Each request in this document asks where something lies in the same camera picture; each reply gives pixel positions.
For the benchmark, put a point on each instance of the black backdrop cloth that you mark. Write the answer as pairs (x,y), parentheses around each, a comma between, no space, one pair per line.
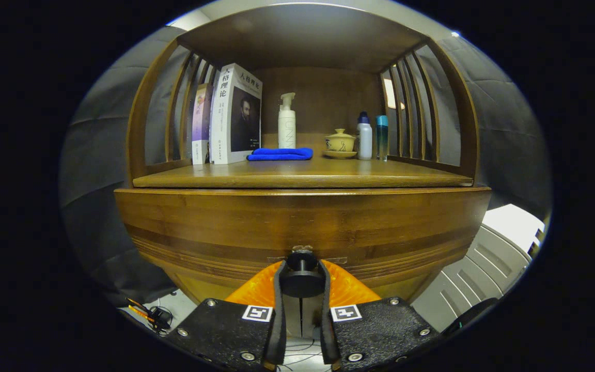
(101,155)

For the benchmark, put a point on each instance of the white pump bottle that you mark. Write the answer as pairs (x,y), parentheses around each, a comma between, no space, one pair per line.
(286,129)

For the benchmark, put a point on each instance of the black drawer knob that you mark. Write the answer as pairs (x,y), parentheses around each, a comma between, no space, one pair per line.
(301,281)

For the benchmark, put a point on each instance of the wooden countertop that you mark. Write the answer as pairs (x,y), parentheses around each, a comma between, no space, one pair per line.
(302,173)

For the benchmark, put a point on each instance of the white book with portrait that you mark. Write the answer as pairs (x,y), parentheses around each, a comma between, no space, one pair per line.
(235,119)

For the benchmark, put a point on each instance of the wooden cabinet with slatted shelf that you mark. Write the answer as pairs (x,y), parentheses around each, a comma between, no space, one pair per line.
(323,98)

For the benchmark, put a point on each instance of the purple white book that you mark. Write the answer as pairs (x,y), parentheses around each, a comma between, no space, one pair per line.
(201,119)

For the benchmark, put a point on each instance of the blue folded cloth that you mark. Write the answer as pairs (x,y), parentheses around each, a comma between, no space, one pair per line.
(282,153)

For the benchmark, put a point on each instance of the teal slim bottle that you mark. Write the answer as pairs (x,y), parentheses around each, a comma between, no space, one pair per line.
(381,139)

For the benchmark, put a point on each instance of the white bottle with blue cap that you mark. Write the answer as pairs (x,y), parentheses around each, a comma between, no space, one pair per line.
(364,139)

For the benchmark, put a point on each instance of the black rounded object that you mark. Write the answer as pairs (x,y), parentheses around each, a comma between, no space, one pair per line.
(470,315)

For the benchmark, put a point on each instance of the wooden drawer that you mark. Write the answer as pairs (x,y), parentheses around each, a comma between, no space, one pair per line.
(302,222)

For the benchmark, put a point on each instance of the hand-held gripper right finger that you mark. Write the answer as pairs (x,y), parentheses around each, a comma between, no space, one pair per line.
(327,330)

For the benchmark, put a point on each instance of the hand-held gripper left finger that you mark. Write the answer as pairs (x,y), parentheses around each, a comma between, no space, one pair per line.
(279,330)

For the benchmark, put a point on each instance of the beige lidded teacup with saucer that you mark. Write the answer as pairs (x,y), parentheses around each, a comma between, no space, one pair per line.
(340,142)

